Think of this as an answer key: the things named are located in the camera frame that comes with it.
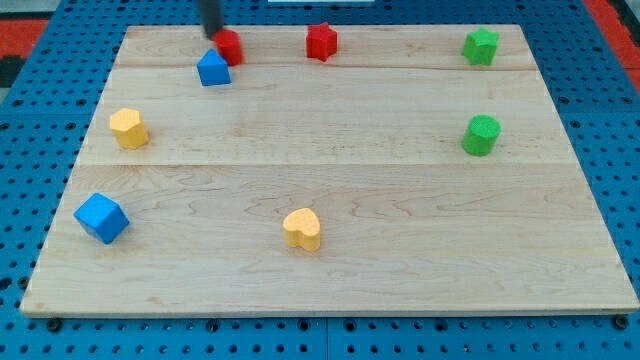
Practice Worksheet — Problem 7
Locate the red cylinder block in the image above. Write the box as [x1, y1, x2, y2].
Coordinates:
[212, 29, 244, 66]

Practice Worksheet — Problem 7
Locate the blue triangle block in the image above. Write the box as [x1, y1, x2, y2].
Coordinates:
[196, 49, 231, 86]

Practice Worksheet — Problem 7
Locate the yellow heart block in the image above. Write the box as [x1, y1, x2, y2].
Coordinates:
[282, 208, 321, 252]

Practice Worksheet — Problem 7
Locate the light wooden board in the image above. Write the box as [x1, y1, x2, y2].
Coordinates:
[21, 25, 639, 319]

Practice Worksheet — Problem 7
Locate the red star block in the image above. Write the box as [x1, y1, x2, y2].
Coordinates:
[306, 22, 338, 62]

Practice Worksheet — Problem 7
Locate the green cylinder block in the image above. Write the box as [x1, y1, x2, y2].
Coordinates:
[461, 114, 502, 157]

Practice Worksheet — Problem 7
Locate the black robot pusher stick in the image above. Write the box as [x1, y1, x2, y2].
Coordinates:
[198, 0, 225, 39]

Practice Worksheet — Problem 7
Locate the yellow hexagon block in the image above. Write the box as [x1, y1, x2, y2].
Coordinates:
[109, 108, 149, 150]

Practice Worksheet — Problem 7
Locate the green star block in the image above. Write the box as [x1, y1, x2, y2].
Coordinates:
[462, 27, 500, 66]

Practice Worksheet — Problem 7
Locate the blue cube block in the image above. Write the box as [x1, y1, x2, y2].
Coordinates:
[73, 193, 129, 245]

